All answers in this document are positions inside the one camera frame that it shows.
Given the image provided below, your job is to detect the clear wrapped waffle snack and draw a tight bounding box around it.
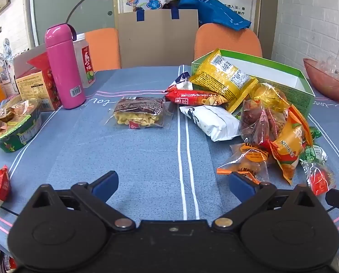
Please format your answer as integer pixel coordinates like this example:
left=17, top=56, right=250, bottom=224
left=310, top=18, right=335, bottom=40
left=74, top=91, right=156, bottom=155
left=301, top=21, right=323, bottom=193
left=101, top=97, right=173, bottom=130

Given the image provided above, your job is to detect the brown cardboard box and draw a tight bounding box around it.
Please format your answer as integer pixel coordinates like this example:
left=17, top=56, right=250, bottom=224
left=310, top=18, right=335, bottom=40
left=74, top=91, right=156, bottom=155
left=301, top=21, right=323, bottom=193
left=118, top=8, right=199, bottom=69

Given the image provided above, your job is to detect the yellow snack packet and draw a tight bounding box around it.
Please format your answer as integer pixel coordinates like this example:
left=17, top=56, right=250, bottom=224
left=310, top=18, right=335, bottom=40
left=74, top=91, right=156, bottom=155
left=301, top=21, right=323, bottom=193
left=190, top=49, right=259, bottom=113

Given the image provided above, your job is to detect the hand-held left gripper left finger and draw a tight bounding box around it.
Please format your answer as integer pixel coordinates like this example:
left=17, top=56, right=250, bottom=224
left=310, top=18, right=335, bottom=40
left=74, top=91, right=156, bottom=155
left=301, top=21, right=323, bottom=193
left=30, top=171, right=136, bottom=231

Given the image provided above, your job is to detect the green and white candy packet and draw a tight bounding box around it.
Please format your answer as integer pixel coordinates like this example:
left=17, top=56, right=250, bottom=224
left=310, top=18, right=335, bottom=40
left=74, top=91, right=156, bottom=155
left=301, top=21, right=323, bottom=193
left=299, top=145, right=328, bottom=165

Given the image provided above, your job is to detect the blue plastic bag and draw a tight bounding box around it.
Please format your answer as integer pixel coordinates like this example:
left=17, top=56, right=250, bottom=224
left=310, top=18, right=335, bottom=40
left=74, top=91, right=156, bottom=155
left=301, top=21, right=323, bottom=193
left=164, top=0, right=251, bottom=32

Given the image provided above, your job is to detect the green instant noodle bowl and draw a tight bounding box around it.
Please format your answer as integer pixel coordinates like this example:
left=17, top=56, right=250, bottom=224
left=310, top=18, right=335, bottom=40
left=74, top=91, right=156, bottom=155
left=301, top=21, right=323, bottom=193
left=0, top=98, right=42, bottom=153

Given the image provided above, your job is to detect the wall photo collage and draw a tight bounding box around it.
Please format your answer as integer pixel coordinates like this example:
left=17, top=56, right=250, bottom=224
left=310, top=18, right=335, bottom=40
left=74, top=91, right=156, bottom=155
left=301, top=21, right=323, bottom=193
left=0, top=27, right=19, bottom=86

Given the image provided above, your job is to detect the clear bun packet orange print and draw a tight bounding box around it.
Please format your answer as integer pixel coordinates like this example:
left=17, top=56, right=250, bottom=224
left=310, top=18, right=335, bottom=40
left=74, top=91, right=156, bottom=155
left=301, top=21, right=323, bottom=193
left=216, top=142, right=275, bottom=182

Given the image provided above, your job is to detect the gold candy packet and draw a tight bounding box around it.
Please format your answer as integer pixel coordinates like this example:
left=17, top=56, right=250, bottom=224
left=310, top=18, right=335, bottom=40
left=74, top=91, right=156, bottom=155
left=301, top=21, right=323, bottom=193
left=249, top=82, right=291, bottom=113

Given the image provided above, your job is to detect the red cupcake packet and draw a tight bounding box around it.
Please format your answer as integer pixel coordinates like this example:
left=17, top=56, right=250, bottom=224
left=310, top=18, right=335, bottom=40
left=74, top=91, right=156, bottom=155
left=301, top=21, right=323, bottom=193
left=300, top=159, right=335, bottom=197

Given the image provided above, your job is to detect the orange snack packet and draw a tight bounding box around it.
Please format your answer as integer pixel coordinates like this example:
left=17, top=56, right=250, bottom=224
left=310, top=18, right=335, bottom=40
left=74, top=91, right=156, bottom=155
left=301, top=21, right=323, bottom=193
left=269, top=105, right=314, bottom=185

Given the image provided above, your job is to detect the clear packet of red dates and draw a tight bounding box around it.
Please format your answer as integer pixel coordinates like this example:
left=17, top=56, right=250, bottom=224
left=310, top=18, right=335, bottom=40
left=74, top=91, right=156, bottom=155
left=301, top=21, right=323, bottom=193
left=239, top=99, right=287, bottom=148

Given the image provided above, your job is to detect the pink thermos bottle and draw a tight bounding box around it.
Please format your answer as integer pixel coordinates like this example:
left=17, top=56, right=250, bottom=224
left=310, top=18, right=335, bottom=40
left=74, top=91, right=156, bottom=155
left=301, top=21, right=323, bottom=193
left=44, top=24, right=86, bottom=109

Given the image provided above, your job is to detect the clear bottle with red label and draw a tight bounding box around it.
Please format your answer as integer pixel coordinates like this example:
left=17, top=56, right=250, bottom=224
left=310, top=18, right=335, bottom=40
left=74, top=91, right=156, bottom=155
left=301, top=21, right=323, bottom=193
left=73, top=39, right=96, bottom=88

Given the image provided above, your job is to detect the orange chair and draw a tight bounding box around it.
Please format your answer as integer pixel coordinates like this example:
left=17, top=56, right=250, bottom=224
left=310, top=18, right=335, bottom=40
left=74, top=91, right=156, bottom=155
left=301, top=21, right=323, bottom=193
left=85, top=28, right=121, bottom=71
left=194, top=23, right=263, bottom=63

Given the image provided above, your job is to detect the green and white box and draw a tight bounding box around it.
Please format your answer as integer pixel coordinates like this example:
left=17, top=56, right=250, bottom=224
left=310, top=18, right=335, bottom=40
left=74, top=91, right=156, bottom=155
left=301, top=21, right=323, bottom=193
left=191, top=49, right=315, bottom=120

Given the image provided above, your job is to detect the blue striped tablecloth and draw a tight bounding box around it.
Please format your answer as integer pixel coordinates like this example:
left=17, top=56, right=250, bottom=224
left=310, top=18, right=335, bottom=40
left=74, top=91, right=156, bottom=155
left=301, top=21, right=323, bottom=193
left=0, top=64, right=339, bottom=258

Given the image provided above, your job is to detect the long red snack packet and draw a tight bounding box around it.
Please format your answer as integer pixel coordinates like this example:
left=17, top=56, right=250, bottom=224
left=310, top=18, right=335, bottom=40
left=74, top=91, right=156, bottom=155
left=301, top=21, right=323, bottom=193
left=165, top=89, right=228, bottom=106

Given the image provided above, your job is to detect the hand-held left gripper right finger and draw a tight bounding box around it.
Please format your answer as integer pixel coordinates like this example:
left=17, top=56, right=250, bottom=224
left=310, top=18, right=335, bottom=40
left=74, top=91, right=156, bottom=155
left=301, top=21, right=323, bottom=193
left=212, top=172, right=326, bottom=231

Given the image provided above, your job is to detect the red tomato print carton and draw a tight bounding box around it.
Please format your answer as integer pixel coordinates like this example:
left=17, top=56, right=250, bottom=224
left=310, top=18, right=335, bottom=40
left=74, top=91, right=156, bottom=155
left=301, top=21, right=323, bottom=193
left=13, top=45, right=62, bottom=111

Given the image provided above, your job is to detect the blue and white snack packet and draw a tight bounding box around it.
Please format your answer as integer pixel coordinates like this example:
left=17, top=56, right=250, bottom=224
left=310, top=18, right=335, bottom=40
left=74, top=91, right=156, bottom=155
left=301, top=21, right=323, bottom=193
left=164, top=72, right=194, bottom=93

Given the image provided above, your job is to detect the clear plastic wrap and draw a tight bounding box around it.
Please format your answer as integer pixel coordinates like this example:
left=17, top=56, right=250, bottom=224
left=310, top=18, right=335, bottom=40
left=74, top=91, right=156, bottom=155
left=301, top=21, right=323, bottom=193
left=315, top=55, right=339, bottom=84

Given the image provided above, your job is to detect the pink plastic bowl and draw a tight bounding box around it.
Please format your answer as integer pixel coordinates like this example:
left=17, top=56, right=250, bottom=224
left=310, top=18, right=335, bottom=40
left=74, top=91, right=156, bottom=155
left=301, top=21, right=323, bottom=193
left=303, top=58, right=339, bottom=102

